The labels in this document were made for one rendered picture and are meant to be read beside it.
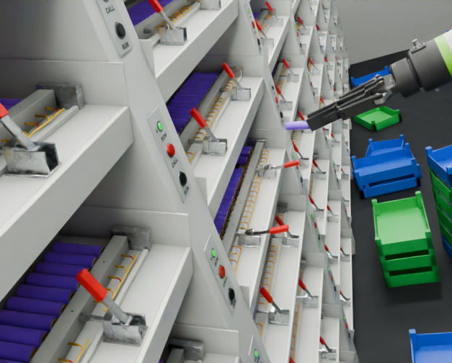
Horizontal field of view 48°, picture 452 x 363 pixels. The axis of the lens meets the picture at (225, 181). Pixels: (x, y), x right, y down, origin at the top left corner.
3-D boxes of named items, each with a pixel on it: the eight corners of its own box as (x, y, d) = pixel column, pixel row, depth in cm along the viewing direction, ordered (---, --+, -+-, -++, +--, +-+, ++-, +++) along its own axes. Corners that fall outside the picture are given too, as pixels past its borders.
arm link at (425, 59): (458, 91, 99) (450, 75, 107) (434, 37, 95) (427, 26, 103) (427, 104, 101) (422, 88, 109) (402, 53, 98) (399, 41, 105)
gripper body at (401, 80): (405, 51, 106) (362, 72, 110) (409, 63, 99) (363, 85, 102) (419, 82, 108) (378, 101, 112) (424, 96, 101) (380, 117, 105)
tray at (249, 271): (285, 163, 136) (286, 130, 132) (249, 330, 85) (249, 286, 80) (212, 158, 140) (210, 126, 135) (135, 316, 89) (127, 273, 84)
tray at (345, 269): (349, 245, 229) (352, 220, 222) (352, 350, 177) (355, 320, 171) (304, 242, 233) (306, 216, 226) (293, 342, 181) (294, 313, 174)
